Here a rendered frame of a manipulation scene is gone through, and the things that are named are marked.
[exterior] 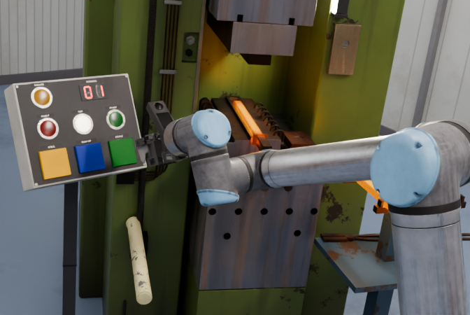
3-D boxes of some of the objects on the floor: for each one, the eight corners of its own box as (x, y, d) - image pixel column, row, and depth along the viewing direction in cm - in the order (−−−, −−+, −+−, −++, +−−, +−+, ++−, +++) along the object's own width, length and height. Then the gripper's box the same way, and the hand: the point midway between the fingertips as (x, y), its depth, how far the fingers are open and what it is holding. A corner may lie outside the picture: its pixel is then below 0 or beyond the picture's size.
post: (73, 417, 227) (80, 120, 188) (60, 418, 226) (65, 119, 187) (73, 409, 231) (80, 115, 192) (61, 409, 230) (65, 114, 191)
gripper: (166, 162, 161) (128, 172, 178) (198, 156, 166) (157, 167, 183) (159, 127, 161) (121, 141, 178) (191, 122, 166) (150, 136, 184)
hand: (139, 143), depth 180 cm, fingers closed
